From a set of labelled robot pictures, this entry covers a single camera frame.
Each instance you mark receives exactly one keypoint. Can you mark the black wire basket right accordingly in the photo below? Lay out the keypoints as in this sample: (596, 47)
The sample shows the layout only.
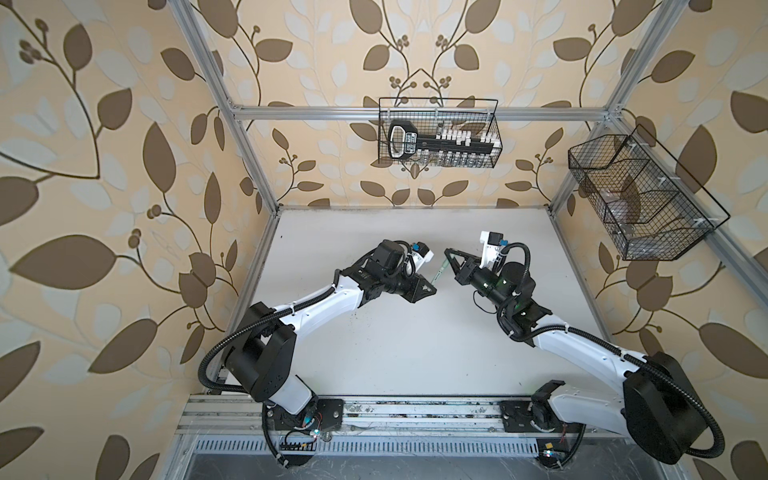
(652, 206)

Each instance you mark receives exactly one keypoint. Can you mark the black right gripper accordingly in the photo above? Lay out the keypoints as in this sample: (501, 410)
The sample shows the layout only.
(466, 274)

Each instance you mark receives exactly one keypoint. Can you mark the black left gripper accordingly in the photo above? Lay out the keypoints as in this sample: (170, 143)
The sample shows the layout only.
(414, 288)

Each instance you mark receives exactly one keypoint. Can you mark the black wire basket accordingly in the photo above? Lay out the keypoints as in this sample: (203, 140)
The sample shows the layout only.
(652, 206)
(471, 113)

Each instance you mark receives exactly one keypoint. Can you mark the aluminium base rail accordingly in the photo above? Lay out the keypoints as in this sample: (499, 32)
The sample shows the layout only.
(496, 427)

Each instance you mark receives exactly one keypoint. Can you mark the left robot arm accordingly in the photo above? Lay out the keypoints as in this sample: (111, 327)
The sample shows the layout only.
(260, 358)

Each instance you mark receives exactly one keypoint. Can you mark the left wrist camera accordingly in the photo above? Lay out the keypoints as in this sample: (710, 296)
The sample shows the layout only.
(419, 254)

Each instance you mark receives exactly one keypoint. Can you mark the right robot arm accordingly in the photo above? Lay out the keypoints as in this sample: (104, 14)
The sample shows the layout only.
(652, 401)

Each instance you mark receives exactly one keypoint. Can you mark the black wire basket centre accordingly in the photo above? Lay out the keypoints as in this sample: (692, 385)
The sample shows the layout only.
(471, 113)

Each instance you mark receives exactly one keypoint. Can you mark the green pen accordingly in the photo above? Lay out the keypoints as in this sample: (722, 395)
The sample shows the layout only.
(439, 273)

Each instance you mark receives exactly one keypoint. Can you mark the black tool in basket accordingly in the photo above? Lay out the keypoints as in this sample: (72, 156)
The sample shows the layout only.
(404, 141)

